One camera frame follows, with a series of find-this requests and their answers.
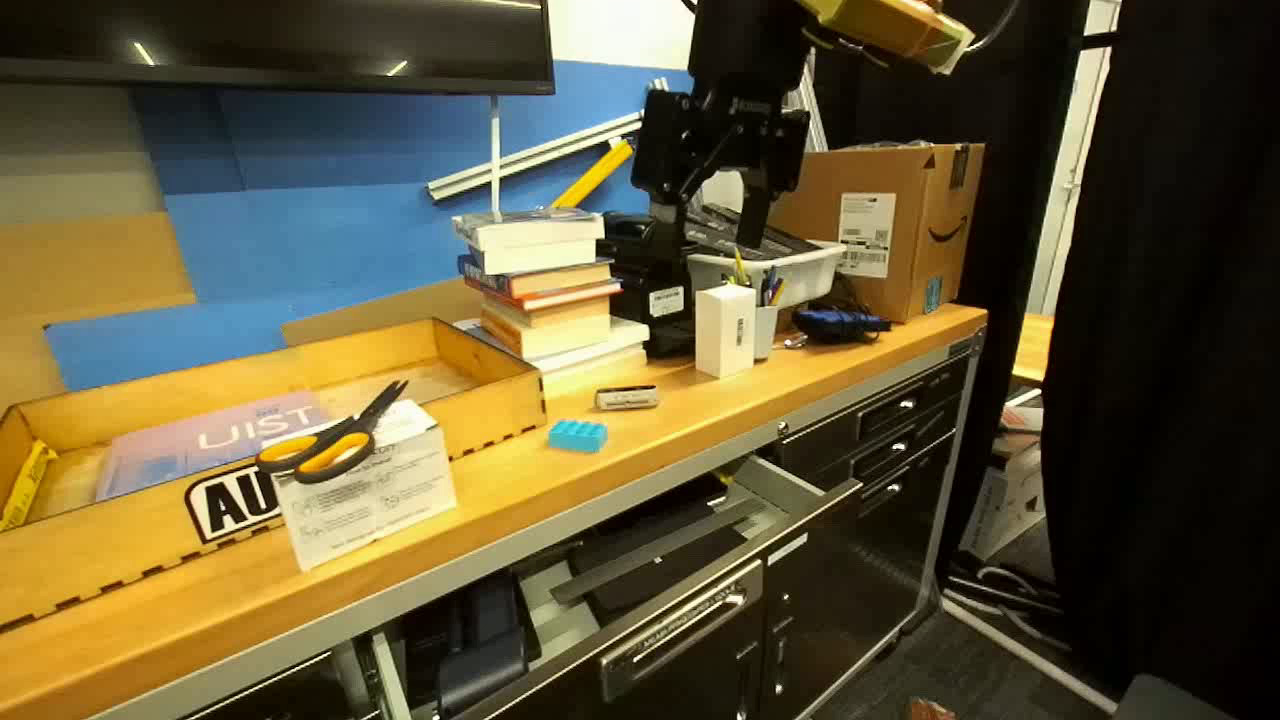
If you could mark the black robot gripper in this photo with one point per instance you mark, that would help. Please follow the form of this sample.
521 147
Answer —
693 136

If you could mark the small blue block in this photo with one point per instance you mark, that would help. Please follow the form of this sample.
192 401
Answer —
578 435

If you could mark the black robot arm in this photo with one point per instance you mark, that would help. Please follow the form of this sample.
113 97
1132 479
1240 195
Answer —
744 56

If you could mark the black drawer cabinet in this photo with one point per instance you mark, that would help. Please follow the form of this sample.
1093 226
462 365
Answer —
854 571

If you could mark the black electronic device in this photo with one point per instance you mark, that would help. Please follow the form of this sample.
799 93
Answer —
655 282

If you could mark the white plastic bin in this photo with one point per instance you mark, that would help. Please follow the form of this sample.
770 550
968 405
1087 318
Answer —
791 264

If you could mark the yellow level bar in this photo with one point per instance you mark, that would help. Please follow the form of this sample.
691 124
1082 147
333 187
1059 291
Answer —
592 172

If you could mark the small white box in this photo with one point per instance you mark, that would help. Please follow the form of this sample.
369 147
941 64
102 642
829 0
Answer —
724 328

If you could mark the black blue tool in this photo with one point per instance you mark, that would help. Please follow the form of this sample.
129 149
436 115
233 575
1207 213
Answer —
835 324

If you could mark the stack of books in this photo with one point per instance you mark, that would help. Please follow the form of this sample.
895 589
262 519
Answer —
546 292

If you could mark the cardboard shipping box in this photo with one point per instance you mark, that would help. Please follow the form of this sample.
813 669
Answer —
903 219

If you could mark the small silver metal object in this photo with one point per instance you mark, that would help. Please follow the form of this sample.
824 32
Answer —
626 397

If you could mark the black monitor screen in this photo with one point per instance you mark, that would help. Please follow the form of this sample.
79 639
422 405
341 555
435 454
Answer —
375 44

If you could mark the white paper card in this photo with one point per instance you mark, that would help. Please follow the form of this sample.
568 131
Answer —
367 487

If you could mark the black curtain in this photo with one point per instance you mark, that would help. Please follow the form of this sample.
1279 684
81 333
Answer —
1160 429

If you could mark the purple UIST booklet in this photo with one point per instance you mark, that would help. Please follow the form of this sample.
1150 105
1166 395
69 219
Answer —
191 444

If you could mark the large wooden tray box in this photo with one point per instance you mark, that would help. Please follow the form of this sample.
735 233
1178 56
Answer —
79 544

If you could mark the aluminium rail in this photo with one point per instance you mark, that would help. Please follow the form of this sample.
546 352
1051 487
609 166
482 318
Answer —
528 158

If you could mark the yellow handled scissors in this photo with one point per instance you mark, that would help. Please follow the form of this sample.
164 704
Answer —
325 444

